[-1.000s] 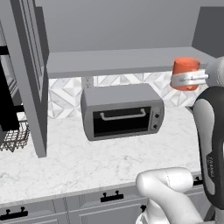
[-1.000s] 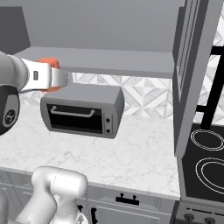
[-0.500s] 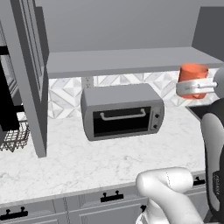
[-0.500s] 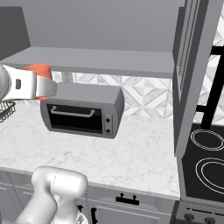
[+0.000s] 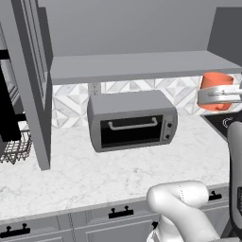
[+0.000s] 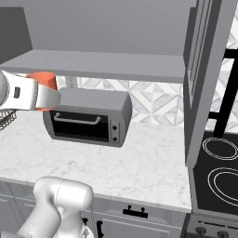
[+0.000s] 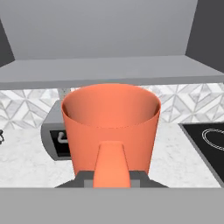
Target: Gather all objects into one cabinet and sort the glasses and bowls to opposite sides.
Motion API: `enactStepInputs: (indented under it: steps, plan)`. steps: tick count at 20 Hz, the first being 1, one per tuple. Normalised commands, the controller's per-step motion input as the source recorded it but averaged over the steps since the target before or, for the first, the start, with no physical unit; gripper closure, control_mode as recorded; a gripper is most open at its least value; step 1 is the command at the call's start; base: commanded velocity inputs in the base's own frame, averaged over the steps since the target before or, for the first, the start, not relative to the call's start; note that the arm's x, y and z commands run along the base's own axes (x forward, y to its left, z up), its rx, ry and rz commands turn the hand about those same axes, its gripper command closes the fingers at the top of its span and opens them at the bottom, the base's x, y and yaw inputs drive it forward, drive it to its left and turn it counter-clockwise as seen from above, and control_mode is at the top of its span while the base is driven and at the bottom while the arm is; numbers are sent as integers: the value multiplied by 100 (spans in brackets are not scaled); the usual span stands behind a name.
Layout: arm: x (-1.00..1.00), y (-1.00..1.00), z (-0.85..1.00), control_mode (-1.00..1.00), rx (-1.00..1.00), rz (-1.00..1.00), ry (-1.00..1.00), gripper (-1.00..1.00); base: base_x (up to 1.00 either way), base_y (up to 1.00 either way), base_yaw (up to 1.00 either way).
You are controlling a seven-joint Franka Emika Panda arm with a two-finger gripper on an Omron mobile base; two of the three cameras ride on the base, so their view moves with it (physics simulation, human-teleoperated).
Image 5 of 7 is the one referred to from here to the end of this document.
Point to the black hob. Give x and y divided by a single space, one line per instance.
220 121

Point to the white wall outlet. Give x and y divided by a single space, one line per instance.
94 89

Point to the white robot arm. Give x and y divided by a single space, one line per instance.
176 208

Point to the black cupboard door knob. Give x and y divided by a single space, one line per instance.
154 225

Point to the grey drawer front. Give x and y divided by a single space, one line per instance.
94 211
217 208
38 225

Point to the black appliance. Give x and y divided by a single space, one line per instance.
6 113

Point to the grey toaster oven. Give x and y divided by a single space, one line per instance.
132 105

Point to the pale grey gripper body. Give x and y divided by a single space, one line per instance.
209 96

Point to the grey panelled cabinet door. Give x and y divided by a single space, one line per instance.
34 94

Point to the dark grey cabinet door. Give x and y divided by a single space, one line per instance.
227 34

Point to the black toaster oven knob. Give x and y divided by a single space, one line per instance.
169 125
167 136

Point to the grey base cupboard door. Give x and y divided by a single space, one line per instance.
116 233

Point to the grey wall cabinet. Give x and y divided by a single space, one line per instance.
141 66

